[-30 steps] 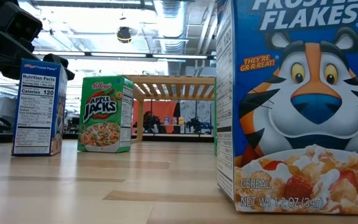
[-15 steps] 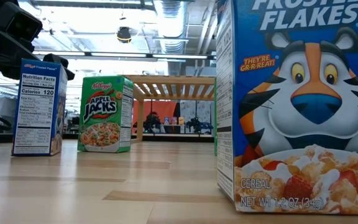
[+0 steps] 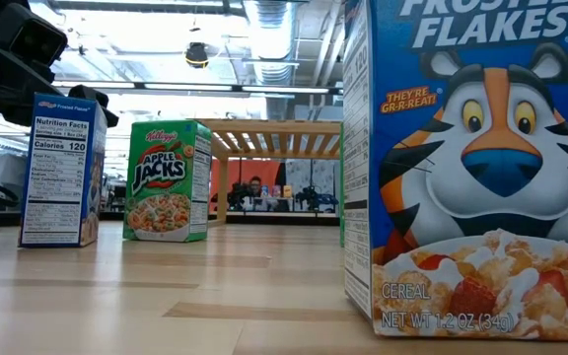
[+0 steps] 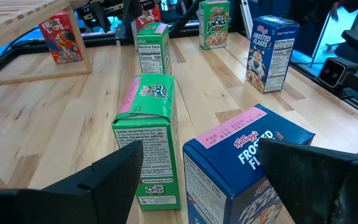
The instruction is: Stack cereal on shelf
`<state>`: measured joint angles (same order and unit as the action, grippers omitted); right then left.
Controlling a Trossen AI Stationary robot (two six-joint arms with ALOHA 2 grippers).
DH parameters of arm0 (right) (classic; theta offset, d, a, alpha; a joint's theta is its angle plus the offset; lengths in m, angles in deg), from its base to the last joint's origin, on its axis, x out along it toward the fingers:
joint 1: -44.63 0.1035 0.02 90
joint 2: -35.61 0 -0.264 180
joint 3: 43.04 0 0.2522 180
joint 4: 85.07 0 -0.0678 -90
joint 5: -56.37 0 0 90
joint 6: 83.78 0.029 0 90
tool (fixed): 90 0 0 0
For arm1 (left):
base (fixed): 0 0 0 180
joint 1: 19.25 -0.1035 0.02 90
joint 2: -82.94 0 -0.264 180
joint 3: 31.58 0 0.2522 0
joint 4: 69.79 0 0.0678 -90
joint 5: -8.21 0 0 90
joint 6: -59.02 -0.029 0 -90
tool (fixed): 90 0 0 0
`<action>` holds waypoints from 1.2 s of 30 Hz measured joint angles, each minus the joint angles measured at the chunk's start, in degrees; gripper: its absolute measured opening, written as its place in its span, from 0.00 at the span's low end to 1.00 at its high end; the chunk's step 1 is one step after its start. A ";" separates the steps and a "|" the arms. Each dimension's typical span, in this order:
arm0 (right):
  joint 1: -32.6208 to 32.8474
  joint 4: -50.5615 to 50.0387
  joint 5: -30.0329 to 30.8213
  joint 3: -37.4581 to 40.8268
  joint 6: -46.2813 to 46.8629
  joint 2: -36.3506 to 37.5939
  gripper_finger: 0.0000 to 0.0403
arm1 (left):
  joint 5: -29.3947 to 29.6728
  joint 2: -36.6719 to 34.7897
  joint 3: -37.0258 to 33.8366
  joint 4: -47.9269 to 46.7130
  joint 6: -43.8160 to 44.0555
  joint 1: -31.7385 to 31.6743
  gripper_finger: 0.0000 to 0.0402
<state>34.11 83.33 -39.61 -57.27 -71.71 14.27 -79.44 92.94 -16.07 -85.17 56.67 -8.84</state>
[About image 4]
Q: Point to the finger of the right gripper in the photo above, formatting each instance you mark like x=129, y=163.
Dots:
x=100, y=17
x=131, y=12

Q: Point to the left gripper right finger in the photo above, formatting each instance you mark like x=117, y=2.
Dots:
x=322, y=186

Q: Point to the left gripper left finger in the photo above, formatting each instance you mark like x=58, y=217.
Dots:
x=73, y=199

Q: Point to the red Froot Loops cereal box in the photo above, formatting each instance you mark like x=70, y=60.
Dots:
x=148, y=17
x=59, y=37

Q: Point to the green Apple Jacks cereal box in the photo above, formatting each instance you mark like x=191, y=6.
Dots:
x=152, y=53
x=148, y=149
x=213, y=28

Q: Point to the blue Frosted Flakes cereal box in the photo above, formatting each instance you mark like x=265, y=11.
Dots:
x=269, y=56
x=216, y=174

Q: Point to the wooden slatted shelf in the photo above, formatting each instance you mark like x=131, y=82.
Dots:
x=8, y=18

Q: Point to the black table-level camera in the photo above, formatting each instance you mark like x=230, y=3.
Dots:
x=336, y=73

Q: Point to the silver aluminium bracket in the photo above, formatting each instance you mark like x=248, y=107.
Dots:
x=246, y=18

